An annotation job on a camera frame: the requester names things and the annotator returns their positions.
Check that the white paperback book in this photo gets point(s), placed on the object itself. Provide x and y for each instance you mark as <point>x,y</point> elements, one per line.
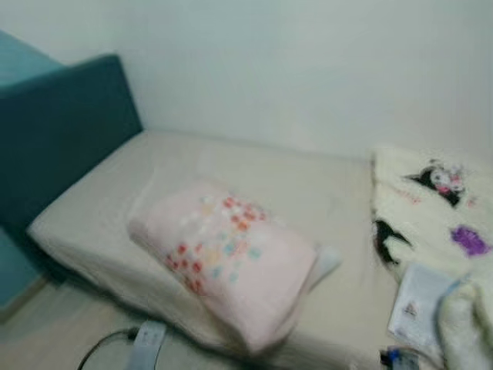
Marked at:
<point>416,304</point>

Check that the pink pillow with coloured dots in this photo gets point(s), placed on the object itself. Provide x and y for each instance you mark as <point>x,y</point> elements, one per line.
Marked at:
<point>231,262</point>

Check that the cream cartoon print blanket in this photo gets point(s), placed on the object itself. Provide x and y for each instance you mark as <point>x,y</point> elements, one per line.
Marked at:
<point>416,220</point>

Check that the beige bed mattress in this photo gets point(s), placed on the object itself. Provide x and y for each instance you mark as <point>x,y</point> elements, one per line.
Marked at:
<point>254,166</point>

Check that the teal upholstered headboard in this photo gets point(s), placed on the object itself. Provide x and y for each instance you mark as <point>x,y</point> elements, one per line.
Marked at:
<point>62,139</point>

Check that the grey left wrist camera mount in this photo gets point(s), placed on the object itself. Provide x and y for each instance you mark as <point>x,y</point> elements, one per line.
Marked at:
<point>146,348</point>

